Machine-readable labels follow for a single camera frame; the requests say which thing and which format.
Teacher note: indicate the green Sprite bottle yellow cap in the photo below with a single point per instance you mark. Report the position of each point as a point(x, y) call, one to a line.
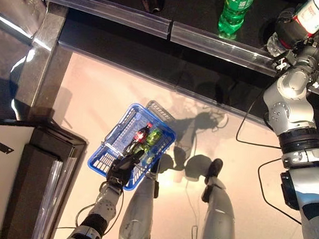
point(233, 15)

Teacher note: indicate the low black base shelf board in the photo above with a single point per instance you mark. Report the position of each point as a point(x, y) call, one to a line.
point(112, 46)
point(219, 74)

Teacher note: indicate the Pepsi bottle blue cap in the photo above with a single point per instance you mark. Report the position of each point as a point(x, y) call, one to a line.
point(153, 2)

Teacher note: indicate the black side shelf unit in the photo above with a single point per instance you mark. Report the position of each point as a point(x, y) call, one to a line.
point(37, 171)

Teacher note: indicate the silver right robot leg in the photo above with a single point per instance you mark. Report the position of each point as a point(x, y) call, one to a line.
point(218, 215)

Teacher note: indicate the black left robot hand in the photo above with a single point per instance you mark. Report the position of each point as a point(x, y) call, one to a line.
point(121, 171)

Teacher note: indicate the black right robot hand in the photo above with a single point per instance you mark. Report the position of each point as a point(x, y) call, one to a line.
point(289, 35)

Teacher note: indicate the blue plastic shopping basket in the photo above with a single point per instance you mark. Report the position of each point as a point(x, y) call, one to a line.
point(92, 161)

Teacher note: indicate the small green plastic bottle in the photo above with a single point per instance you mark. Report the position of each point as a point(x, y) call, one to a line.
point(148, 154)

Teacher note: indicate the water bottle red label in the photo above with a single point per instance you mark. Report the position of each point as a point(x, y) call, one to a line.
point(312, 15)

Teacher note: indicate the silver robot leg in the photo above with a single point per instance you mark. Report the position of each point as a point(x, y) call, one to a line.
point(137, 213)
point(218, 215)

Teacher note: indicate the Coca-Cola bottle red label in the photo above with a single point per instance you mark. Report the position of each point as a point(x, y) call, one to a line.
point(139, 137)

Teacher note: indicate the silver left robot leg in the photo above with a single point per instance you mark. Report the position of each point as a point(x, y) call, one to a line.
point(137, 213)

